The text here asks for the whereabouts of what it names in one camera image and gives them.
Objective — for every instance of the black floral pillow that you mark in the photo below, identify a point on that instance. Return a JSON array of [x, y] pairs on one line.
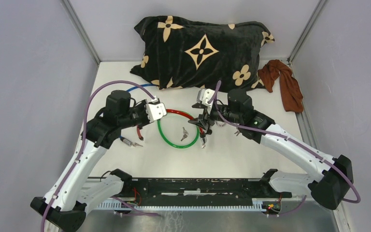
[[180, 53]]

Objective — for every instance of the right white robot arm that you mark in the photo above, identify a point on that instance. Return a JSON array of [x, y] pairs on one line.
[[327, 179]]

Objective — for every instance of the cable lock keys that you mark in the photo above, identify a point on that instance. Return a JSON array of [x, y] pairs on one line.
[[185, 134]]

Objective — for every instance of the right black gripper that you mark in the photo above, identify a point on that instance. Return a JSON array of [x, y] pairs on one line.
[[206, 115]]

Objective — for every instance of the red cable lock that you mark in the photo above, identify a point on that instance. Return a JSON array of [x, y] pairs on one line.
[[199, 131]]

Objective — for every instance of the brass padlock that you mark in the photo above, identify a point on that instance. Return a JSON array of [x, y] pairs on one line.
[[220, 123]]

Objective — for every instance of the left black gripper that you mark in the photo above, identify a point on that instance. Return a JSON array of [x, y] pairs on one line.
[[142, 105]]

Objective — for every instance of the green cable lock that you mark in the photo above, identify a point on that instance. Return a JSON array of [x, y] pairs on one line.
[[173, 129]]

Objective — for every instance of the blue cable lock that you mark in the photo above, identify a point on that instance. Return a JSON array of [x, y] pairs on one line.
[[124, 139]]

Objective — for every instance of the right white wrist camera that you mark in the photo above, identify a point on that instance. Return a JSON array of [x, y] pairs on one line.
[[206, 98]]

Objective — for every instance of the brown cloth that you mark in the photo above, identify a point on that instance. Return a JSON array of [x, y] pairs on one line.
[[291, 94]]

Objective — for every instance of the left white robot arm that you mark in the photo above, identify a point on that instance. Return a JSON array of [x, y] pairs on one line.
[[66, 204]]

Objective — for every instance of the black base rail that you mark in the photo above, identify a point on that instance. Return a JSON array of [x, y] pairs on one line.
[[200, 194]]

